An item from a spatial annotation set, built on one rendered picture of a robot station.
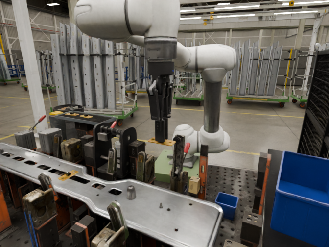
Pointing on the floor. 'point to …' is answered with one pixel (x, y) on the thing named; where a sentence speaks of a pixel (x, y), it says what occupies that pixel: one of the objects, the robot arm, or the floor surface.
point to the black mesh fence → (314, 122)
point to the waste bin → (71, 132)
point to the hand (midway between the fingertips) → (161, 129)
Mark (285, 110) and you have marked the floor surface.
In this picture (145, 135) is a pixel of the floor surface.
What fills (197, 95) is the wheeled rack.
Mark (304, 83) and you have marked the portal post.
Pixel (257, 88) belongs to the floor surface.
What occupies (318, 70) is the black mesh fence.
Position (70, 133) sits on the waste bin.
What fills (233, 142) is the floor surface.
